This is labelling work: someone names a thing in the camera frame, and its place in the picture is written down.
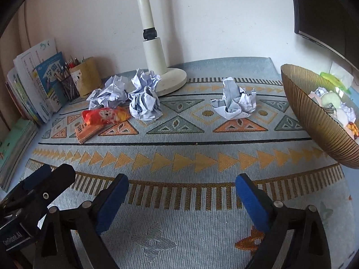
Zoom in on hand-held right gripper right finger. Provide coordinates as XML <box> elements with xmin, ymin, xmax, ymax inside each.
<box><xmin>235</xmin><ymin>174</ymin><xmax>330</xmax><ymax>269</ymax></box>

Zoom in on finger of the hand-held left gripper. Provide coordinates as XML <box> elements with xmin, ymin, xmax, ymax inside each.
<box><xmin>8</xmin><ymin>163</ymin><xmax>76</xmax><ymax>225</ymax></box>
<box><xmin>0</xmin><ymin>165</ymin><xmax>52</xmax><ymax>202</ymax></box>

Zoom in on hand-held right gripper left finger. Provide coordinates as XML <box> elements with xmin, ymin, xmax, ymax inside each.
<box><xmin>33</xmin><ymin>174</ymin><xmax>129</xmax><ymax>269</ymax></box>

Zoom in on orange cardboard box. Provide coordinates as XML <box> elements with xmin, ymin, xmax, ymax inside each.
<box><xmin>75</xmin><ymin>123</ymin><xmax>109</xmax><ymax>144</ymax></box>

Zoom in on red orange snack packet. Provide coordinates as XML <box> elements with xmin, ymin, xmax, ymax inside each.
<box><xmin>82</xmin><ymin>107</ymin><xmax>131</xmax><ymax>126</ymax></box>

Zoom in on golden ribbed bowl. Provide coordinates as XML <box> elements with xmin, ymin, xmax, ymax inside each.
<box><xmin>281</xmin><ymin>64</ymin><xmax>359</xmax><ymax>169</ymax></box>

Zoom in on pink white green dango plush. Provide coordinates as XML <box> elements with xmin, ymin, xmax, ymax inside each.
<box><xmin>320</xmin><ymin>91</ymin><xmax>348</xmax><ymax>124</ymax></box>

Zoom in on stack of green books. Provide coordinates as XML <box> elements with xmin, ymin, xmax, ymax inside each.
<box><xmin>0</xmin><ymin>118</ymin><xmax>39</xmax><ymax>193</ymax></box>

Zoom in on row of upright books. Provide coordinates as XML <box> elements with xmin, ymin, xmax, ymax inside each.
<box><xmin>4</xmin><ymin>67</ymin><xmax>42</xmax><ymax>126</ymax></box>

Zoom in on blue patterned woven mat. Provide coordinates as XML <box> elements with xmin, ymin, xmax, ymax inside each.
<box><xmin>20</xmin><ymin>57</ymin><xmax>351</xmax><ymax>269</ymax></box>

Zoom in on black mesh pen holder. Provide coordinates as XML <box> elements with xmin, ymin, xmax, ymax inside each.
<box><xmin>57</xmin><ymin>74</ymin><xmax>80</xmax><ymax>100</ymax></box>

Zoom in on blue cover workbook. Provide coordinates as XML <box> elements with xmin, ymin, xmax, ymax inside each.
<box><xmin>34</xmin><ymin>52</ymin><xmax>70</xmax><ymax>113</ymax></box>

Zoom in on bunch of pencils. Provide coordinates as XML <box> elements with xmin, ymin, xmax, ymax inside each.
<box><xmin>54</xmin><ymin>59</ymin><xmax>80</xmax><ymax>82</ymax></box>

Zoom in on bamboo pen holder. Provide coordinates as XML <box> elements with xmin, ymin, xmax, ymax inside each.
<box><xmin>70</xmin><ymin>57</ymin><xmax>102</xmax><ymax>98</ymax></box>

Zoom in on upright books and papers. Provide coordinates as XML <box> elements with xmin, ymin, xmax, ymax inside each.
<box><xmin>13</xmin><ymin>38</ymin><xmax>57</xmax><ymax>118</ymax></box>

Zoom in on bunch of pens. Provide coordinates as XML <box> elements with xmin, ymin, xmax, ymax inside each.
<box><xmin>66</xmin><ymin>56</ymin><xmax>88</xmax><ymax>65</ymax></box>

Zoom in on green white packet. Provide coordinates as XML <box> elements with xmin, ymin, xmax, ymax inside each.
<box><xmin>320</xmin><ymin>62</ymin><xmax>354</xmax><ymax>96</ymax></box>

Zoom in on beige curtain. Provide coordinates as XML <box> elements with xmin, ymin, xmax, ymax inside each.
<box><xmin>0</xmin><ymin>3</ymin><xmax>32</xmax><ymax>73</ymax></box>

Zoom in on white lamp stand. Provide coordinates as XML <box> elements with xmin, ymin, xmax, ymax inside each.
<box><xmin>127</xmin><ymin>0</ymin><xmax>187</xmax><ymax>97</ymax></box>

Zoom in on black monitor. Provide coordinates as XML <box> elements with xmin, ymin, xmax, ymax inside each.
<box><xmin>289</xmin><ymin>0</ymin><xmax>359</xmax><ymax>71</ymax></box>

